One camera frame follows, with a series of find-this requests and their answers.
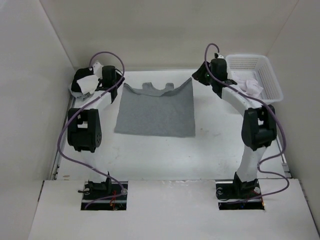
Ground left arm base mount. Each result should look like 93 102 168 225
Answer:
78 177 129 211

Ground folded grey tank top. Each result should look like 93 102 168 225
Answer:
68 85 92 101

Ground pale pink clothes in basket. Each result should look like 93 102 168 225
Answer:
231 71 264 98

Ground white plastic basket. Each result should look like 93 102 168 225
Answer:
225 54 284 104

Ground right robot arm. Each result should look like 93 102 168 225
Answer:
192 58 277 198

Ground folded white tank top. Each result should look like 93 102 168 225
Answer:
77 74 99 95

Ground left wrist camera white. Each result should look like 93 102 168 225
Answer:
91 61 103 78

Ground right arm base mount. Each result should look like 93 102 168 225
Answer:
215 173 265 210

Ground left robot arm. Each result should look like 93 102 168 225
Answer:
67 62 124 153

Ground grey tank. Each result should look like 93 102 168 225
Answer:
68 85 92 101
114 78 196 138

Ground folded black tank top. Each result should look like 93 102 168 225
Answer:
71 67 94 93

